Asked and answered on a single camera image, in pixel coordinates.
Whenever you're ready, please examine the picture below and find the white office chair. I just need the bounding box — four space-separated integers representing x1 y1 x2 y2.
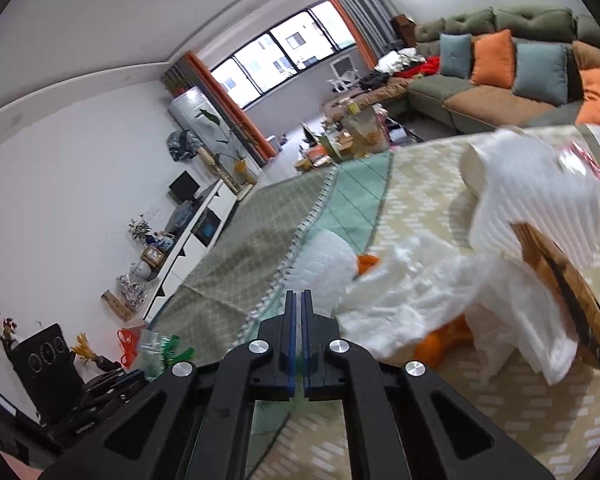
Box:
328 57 361 93

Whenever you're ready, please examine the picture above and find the black bag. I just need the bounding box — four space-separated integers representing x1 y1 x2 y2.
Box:
360 69 393 88

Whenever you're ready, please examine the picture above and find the red snack packet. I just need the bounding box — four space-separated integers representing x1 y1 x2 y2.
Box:
559 142 600 182

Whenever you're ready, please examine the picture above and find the person's left forearm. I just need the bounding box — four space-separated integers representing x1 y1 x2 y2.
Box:
0 450 48 480

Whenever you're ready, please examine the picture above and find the black monitor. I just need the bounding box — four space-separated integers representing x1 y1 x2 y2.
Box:
169 171 201 201

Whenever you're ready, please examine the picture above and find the brown cardboard box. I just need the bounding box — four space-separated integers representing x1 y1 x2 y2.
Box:
101 290 136 322

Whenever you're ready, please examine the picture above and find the black framed window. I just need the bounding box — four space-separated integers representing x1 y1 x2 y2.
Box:
210 0 357 110

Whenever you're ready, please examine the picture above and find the beige floor stand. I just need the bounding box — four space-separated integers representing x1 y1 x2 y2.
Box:
200 147 241 193

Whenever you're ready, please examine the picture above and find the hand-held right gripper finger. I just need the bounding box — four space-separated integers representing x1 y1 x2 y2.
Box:
40 290 298 480
301 290 556 480

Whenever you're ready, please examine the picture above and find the tall plant in yellow vase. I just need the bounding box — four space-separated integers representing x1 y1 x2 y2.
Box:
195 109 258 186

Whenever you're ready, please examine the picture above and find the brown cushion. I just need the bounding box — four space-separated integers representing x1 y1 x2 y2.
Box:
572 40 600 71

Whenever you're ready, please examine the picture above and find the brown striped snack wrapper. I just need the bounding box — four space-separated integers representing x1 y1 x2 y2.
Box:
511 222 600 372

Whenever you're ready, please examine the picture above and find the dried yellow flowers vase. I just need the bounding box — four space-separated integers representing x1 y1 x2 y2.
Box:
71 332 123 373

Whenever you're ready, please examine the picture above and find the black coffee table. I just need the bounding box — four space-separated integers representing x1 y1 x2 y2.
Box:
292 102 426 171

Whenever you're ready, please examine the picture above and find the red plastic bag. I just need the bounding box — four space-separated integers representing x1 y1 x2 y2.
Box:
117 327 148 367

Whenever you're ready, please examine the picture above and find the patterned green beige tablecloth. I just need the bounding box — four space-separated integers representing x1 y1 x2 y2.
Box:
145 125 600 480

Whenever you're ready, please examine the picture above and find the white standing air conditioner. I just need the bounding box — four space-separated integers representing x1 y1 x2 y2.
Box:
169 86 253 181

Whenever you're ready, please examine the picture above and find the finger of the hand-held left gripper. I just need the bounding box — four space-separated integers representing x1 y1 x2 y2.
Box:
82 369 148 411

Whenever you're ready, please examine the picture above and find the white orange snack bag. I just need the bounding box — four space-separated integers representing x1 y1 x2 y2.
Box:
347 110 388 153

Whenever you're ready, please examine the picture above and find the blue patterned bag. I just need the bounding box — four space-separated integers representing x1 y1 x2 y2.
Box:
169 201 193 235

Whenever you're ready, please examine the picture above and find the blue grey hanging jacket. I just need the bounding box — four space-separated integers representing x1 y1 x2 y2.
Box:
167 130 203 162

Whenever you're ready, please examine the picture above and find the clear green printed plastic bag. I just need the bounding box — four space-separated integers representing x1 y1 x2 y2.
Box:
137 330 196 378

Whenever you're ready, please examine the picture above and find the leafy branch in vase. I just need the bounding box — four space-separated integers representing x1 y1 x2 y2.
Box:
129 215 156 253

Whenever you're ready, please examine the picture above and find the white black TV cabinet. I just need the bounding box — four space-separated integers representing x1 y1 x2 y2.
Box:
140 180 241 321

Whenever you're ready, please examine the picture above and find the orange peel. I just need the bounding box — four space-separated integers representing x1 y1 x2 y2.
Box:
355 255 382 277
412 314 473 368

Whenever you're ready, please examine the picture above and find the blue cushion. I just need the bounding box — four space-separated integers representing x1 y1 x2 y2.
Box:
511 41 570 106
439 33 473 79

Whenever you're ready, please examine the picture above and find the green brown sectional sofa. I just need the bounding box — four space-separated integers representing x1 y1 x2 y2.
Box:
325 5 600 133

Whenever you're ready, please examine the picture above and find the orange grey curtain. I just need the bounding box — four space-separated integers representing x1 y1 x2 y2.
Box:
312 0 403 68
162 51 276 166

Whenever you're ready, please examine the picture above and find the white paper towel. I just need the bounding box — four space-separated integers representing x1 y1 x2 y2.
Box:
460 130 600 266

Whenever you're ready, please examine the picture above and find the silver crystal ornament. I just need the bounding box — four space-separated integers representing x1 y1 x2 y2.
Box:
116 274 151 306

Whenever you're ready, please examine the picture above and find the white silver clothing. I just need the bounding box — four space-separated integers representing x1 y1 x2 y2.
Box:
377 47 426 73

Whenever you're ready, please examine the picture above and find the red cloth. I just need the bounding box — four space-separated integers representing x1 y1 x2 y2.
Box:
395 56 441 79

